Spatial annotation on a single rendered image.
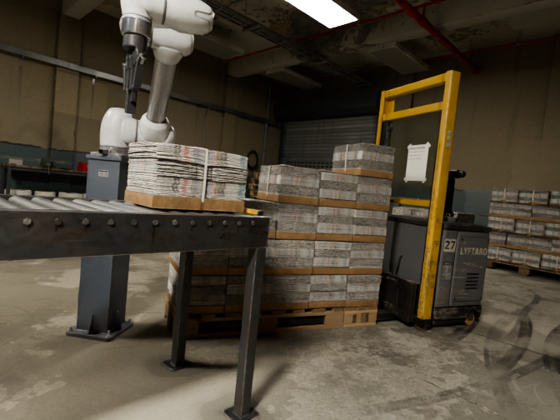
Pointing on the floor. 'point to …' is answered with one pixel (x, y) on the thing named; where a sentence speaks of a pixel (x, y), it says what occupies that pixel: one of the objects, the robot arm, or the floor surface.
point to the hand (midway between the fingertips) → (131, 102)
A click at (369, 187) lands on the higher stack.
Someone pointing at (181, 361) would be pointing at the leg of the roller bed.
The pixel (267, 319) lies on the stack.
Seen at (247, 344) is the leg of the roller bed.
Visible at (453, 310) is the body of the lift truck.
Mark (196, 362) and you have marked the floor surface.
